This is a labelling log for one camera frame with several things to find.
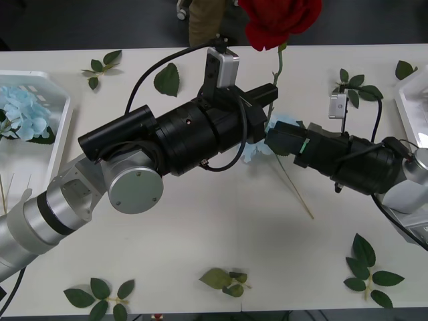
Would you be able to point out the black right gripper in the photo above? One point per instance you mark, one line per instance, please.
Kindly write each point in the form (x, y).
(321, 150)

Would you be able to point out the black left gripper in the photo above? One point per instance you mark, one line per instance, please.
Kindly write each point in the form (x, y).
(230, 120)

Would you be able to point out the red rose green stem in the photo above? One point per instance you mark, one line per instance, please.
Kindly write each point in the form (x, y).
(277, 20)

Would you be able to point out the pale blue flower green stem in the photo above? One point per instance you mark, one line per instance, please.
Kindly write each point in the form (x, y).
(250, 152)
(23, 110)

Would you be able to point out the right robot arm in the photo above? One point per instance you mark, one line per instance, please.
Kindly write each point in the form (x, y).
(364, 167)

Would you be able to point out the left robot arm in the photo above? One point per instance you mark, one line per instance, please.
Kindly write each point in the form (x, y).
(133, 190)

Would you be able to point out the green leaf sprig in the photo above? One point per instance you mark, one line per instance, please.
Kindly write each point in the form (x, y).
(362, 250)
(100, 288)
(215, 278)
(112, 57)
(369, 92)

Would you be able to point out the person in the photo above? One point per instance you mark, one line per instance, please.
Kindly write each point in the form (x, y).
(204, 23)

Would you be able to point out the single green leaf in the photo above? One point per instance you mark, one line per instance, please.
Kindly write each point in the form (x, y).
(404, 69)
(167, 80)

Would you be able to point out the office chair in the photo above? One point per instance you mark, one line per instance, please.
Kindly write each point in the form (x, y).
(181, 13)

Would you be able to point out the shallow white box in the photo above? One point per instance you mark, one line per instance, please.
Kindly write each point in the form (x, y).
(414, 110)
(60, 113)

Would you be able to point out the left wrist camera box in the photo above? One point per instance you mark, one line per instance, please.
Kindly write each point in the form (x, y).
(227, 70)

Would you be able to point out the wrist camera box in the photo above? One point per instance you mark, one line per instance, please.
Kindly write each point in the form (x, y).
(227, 70)
(337, 106)

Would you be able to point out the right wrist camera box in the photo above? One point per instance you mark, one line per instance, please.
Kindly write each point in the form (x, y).
(337, 106)

